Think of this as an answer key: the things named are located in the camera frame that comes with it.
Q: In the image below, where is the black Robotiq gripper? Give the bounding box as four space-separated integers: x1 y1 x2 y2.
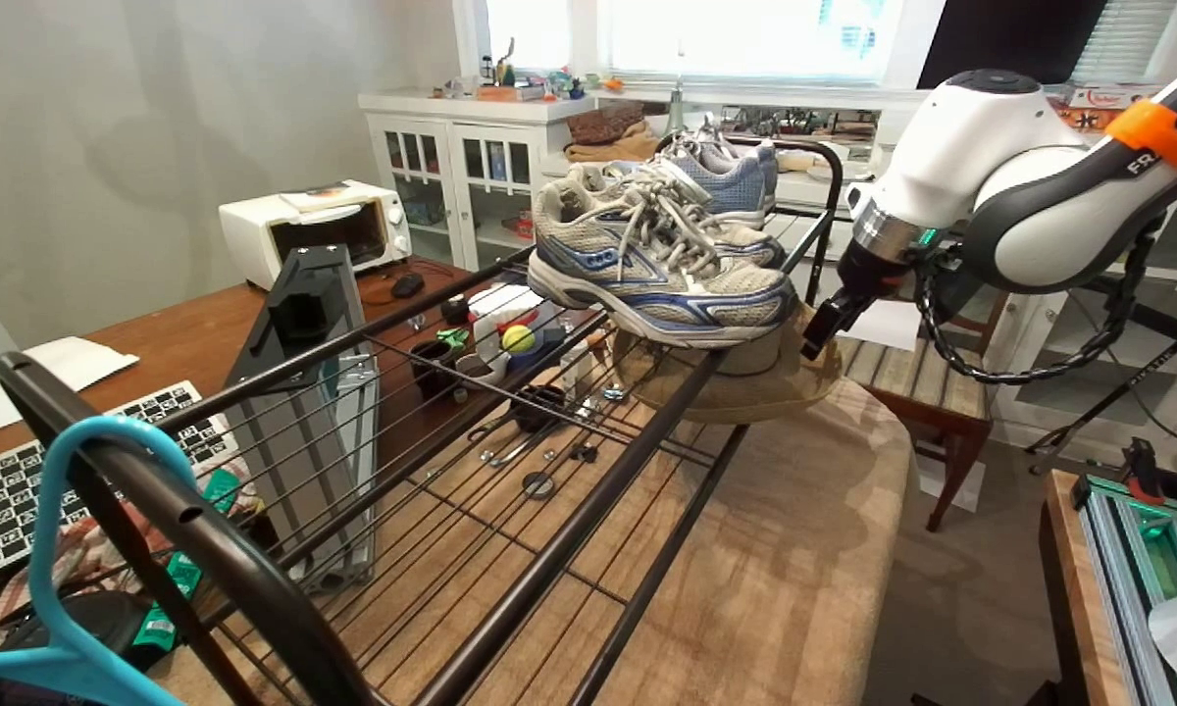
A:
802 234 912 360

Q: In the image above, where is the black metal shoe rack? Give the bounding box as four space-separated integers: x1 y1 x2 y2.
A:
0 132 846 706

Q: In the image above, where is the white paper card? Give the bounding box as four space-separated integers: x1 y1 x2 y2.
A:
854 298 930 352

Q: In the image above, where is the dark wooden chair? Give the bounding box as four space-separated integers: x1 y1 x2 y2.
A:
835 328 1011 535

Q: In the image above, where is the white and blue sneaker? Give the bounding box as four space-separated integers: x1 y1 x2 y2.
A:
522 161 802 348
650 129 788 265

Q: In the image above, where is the beige ribbed tablecloth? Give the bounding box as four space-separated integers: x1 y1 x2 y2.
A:
153 326 920 706

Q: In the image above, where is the black small container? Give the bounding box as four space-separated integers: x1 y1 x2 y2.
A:
508 379 572 441

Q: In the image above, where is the brown woven basket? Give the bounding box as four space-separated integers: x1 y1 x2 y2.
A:
561 97 665 167

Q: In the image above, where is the bright window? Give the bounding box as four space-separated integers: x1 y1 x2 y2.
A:
457 0 944 92

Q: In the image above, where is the white red small box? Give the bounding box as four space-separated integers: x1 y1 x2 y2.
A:
468 280 546 333

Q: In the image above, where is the silver wrench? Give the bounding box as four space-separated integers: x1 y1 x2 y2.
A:
475 424 557 473

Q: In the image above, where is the black orange clamp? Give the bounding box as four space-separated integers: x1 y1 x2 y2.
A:
1115 437 1177 514

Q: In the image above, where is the orange board game box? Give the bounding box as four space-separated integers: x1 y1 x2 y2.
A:
1057 82 1142 132

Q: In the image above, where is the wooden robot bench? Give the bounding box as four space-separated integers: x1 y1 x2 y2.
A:
1036 467 1142 706

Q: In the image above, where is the black cup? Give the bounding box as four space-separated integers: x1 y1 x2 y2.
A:
407 333 468 405

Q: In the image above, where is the grey metal folding stand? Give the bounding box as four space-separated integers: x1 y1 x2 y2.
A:
228 243 386 592

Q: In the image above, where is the white toaster oven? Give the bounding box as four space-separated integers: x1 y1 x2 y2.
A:
215 178 416 294

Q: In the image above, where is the brown wooden dining table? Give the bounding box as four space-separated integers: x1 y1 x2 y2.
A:
0 255 485 473

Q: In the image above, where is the green plastic hanger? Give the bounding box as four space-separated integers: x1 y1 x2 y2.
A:
126 467 246 658

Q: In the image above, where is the white paper sheet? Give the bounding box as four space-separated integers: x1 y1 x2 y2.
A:
0 333 144 430

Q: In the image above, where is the teal plastic hanger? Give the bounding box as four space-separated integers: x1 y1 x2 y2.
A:
0 411 246 706

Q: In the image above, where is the grey computer keyboard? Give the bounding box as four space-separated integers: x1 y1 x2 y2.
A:
0 375 246 592

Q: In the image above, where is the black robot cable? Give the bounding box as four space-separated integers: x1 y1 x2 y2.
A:
912 218 1163 388

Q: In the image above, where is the dark wall panel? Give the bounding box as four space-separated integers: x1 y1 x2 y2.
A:
920 0 1115 92

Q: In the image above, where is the aluminium frame with green light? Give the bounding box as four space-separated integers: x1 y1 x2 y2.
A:
1077 469 1177 706

